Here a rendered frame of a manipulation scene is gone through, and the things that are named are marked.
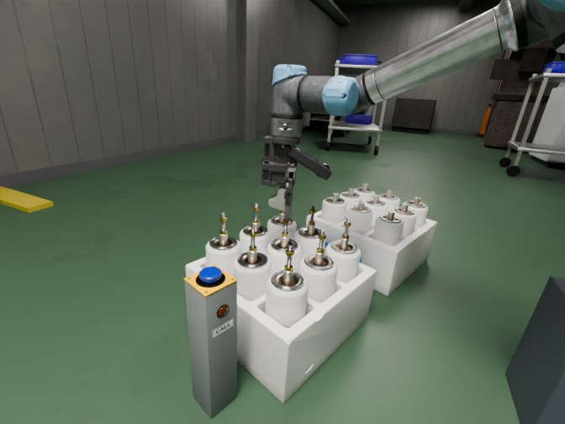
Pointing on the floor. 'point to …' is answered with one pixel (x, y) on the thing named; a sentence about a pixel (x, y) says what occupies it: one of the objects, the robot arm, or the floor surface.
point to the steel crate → (413, 115)
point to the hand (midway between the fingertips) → (288, 214)
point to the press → (516, 92)
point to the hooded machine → (551, 129)
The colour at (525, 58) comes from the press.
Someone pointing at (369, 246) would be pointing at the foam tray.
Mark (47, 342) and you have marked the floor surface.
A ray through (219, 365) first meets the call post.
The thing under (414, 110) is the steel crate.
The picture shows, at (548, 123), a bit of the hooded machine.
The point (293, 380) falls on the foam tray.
